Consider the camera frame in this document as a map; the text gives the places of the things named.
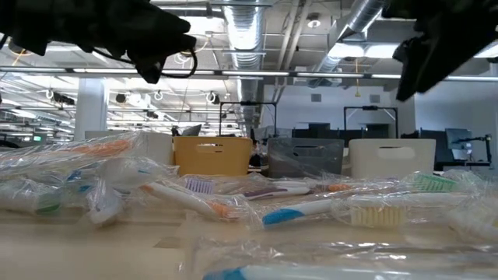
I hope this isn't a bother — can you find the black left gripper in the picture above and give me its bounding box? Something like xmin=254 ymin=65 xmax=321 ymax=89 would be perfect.
xmin=58 ymin=0 xmax=198 ymax=85

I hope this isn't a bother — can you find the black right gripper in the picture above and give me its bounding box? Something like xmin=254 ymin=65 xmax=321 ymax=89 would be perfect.
xmin=383 ymin=0 xmax=498 ymax=103

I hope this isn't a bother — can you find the grey background monitor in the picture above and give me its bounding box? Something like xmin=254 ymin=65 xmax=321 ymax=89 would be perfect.
xmin=179 ymin=123 xmax=203 ymax=138

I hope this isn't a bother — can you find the overhead light bar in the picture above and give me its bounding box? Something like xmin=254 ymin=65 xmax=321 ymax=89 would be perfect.
xmin=0 ymin=65 xmax=498 ymax=82

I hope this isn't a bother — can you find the white plastic bin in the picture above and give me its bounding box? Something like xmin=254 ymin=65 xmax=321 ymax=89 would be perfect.
xmin=84 ymin=130 xmax=174 ymax=166
xmin=348 ymin=138 xmax=437 ymax=180

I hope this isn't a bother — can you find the round ceiling fixture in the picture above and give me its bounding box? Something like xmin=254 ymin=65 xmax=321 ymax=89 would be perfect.
xmin=306 ymin=12 xmax=322 ymax=30

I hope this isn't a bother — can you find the orange plastic bin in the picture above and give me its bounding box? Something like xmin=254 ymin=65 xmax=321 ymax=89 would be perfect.
xmin=173 ymin=135 xmax=254 ymax=178

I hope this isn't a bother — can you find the blue toothbrush in wrapper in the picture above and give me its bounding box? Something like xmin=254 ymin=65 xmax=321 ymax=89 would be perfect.
xmin=182 ymin=236 xmax=498 ymax=280
xmin=261 ymin=198 xmax=353 ymax=229
xmin=64 ymin=155 xmax=181 ymax=229

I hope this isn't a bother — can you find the dark translucent plastic bin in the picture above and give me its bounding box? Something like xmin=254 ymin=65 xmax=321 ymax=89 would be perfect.
xmin=266 ymin=137 xmax=345 ymax=180

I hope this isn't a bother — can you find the black background rig frame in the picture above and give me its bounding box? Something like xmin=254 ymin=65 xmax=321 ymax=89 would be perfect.
xmin=343 ymin=105 xmax=399 ymax=139

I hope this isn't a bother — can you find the yellow hanging cord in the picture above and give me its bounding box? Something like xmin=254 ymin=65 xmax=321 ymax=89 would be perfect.
xmin=352 ymin=58 xmax=362 ymax=98

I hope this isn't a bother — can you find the silver ventilation duct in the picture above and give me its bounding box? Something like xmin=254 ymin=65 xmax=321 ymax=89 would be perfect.
xmin=223 ymin=3 xmax=269 ymax=131
xmin=307 ymin=0 xmax=390 ymax=89

